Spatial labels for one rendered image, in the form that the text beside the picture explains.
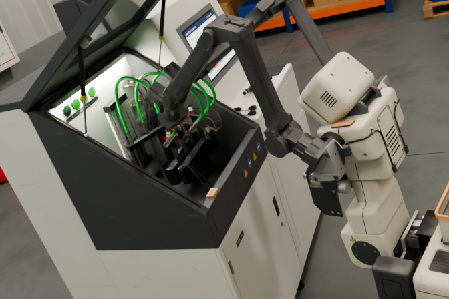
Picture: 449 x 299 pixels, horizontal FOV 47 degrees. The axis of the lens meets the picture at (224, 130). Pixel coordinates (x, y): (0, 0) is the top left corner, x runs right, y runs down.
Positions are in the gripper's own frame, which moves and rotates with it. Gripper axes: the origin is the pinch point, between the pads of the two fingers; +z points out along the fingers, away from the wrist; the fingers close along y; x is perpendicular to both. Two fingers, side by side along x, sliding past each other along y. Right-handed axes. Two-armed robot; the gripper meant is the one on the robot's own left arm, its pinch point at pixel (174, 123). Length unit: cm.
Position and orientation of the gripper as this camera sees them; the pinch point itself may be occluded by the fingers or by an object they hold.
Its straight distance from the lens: 201.7
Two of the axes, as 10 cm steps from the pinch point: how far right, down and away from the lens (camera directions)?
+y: -7.4, 6.2, -2.7
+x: 6.8, 7.0, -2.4
